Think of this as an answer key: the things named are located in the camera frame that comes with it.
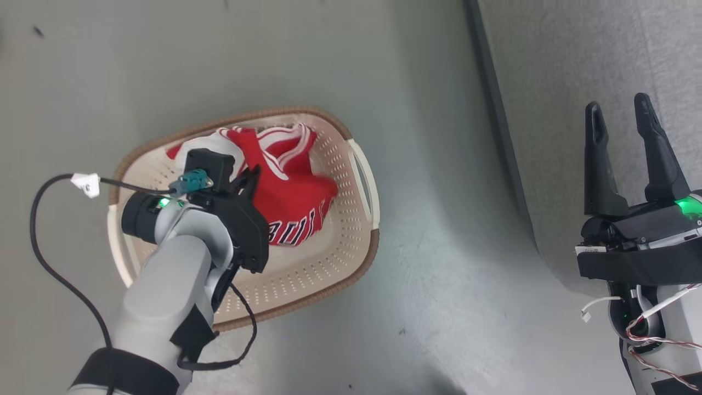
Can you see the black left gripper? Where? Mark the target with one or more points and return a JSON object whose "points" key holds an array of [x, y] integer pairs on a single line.
{"points": [[244, 230]]}

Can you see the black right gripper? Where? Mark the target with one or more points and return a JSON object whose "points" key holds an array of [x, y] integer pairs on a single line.
{"points": [[652, 222]]}

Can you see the red basketball jersey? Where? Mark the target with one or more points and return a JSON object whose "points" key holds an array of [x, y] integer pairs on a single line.
{"points": [[296, 203]]}

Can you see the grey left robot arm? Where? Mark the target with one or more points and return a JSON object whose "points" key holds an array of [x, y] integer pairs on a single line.
{"points": [[164, 285]]}

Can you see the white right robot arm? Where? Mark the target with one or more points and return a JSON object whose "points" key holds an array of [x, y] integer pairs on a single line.
{"points": [[680, 329]]}

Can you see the cream perforated laundry basket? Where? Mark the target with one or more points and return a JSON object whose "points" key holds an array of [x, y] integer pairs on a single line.
{"points": [[329, 263]]}

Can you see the grey fabric sofa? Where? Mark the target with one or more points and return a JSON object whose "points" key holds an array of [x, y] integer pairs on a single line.
{"points": [[548, 82]]}

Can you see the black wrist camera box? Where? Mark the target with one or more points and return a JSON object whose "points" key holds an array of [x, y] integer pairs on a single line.
{"points": [[211, 162], [636, 266]]}

